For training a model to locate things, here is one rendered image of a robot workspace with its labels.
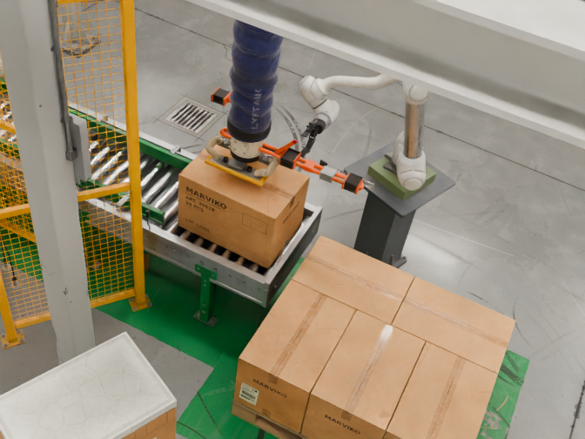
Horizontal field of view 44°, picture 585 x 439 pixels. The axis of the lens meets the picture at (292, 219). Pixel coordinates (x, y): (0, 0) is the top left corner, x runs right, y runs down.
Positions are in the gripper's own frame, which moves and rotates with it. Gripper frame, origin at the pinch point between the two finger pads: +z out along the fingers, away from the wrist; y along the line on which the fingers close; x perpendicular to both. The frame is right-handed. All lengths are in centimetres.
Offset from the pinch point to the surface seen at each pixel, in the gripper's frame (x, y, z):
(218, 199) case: 31, 27, 34
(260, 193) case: 11.8, 22.9, 22.8
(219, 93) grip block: 57, -4, -10
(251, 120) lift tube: 20.6, -22.5, 23.2
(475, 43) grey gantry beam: -92, -197, 199
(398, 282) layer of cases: -70, 65, 5
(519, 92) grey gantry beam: -99, -193, 199
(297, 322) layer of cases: -33, 64, 60
